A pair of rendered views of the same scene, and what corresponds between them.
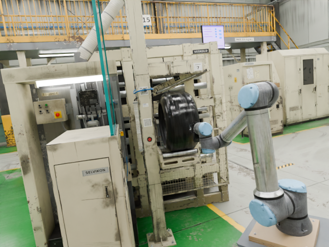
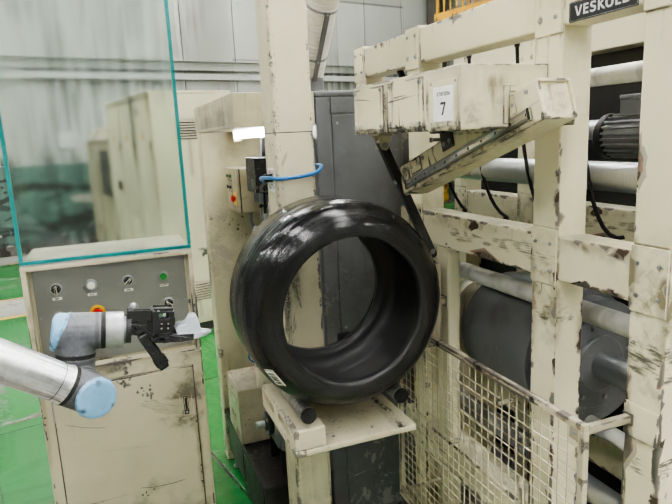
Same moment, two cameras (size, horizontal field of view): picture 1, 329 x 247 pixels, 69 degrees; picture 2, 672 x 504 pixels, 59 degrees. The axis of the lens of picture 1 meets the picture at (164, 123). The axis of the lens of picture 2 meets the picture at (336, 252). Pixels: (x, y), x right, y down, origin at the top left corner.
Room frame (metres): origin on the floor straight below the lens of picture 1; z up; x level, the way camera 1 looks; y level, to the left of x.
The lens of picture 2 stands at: (2.01, -1.75, 1.64)
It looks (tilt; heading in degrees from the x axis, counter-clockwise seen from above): 11 degrees down; 79
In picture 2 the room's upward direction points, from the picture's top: 3 degrees counter-clockwise
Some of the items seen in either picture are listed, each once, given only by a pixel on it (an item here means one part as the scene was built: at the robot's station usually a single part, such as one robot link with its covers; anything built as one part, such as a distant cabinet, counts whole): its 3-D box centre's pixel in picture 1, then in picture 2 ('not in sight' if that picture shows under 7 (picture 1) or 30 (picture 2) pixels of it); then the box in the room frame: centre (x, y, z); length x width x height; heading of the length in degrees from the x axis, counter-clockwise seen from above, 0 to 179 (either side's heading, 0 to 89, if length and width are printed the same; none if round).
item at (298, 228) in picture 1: (293, 218); not in sight; (1.28, -0.68, 0.69); 0.19 x 0.19 x 0.10
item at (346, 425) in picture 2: (176, 160); (335, 413); (2.32, -0.08, 0.80); 0.37 x 0.36 x 0.02; 9
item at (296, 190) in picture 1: (290, 196); not in sight; (1.27, -0.66, 0.83); 0.17 x 0.15 x 0.18; 116
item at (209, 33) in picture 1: (213, 37); not in sight; (5.89, -1.36, 2.60); 0.60 x 0.05 x 0.55; 111
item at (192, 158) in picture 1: (179, 160); (291, 411); (2.18, -0.11, 0.83); 0.36 x 0.09 x 0.06; 99
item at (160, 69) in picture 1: (173, 69); (436, 105); (2.63, -0.16, 1.71); 0.61 x 0.25 x 0.15; 99
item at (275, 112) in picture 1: (262, 112); not in sight; (6.34, -2.63, 0.62); 0.91 x 0.58 x 1.25; 111
